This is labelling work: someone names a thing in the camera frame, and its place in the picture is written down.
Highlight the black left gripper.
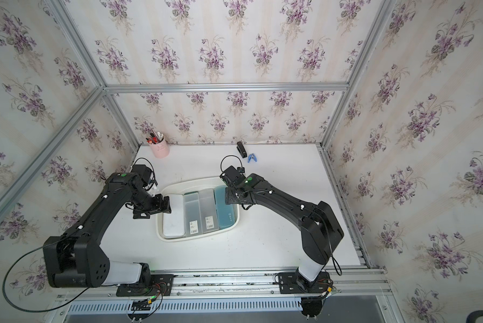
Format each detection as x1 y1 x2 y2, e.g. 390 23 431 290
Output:
128 190 172 219

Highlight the white pencil case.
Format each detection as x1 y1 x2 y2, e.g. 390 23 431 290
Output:
162 195 186 239

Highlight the light blue pencil case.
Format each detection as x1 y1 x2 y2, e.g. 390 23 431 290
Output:
214 186 236 230

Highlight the white storage basin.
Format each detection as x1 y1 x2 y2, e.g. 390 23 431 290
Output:
156 178 240 242

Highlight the clear plastic box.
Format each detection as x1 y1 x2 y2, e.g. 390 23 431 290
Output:
184 188 219 237

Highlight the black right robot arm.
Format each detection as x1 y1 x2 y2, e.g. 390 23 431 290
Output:
220 167 345 287

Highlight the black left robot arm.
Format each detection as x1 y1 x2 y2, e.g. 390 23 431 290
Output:
43 165 171 288

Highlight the blue tape roll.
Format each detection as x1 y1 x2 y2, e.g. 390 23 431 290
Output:
248 153 258 163

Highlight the black stapler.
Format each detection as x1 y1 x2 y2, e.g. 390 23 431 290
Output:
236 141 248 158

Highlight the pink pen cup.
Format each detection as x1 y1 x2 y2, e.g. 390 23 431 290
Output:
149 139 170 159

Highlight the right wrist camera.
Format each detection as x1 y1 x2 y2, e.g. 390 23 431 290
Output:
220 166 246 187

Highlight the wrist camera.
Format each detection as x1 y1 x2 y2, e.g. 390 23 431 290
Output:
220 166 246 187
131 164 158 190

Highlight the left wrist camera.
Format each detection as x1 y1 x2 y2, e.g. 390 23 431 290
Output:
131 164 158 190

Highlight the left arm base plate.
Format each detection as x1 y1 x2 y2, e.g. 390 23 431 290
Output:
116 274 175 297

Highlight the aluminium front rail frame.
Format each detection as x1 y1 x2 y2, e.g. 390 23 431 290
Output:
42 269 405 322

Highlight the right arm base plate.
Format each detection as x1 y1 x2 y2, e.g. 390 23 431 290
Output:
276 271 333 295

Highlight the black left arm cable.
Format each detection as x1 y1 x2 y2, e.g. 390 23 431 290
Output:
1 241 91 314

